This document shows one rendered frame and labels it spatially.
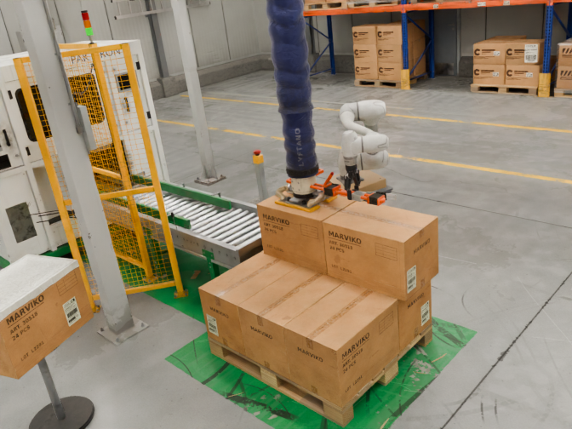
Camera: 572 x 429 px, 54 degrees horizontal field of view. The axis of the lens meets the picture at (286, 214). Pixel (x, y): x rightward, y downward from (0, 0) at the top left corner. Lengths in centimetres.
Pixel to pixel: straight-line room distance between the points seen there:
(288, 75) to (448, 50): 927
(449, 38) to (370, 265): 951
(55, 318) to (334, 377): 161
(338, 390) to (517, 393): 109
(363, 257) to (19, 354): 201
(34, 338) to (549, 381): 299
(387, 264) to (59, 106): 234
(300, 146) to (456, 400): 183
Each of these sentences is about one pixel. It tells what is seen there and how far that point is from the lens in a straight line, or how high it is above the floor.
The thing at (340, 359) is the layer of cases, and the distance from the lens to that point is 314.
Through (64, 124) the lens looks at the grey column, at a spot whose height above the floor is 168.
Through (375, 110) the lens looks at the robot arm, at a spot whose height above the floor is 148.
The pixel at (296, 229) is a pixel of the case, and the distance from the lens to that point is 377.
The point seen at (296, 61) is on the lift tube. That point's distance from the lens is 354.
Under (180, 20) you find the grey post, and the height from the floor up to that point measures 205.
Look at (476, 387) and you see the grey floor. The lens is 371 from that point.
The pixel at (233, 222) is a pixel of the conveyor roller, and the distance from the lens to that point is 472.
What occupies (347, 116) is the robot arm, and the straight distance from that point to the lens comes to 386.
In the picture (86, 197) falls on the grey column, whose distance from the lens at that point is 414.
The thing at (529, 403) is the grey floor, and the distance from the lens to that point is 366.
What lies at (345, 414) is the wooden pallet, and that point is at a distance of 340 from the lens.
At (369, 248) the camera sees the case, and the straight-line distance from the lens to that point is 341.
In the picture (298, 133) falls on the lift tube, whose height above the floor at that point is 147.
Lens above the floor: 243
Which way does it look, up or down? 23 degrees down
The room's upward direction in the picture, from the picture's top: 7 degrees counter-clockwise
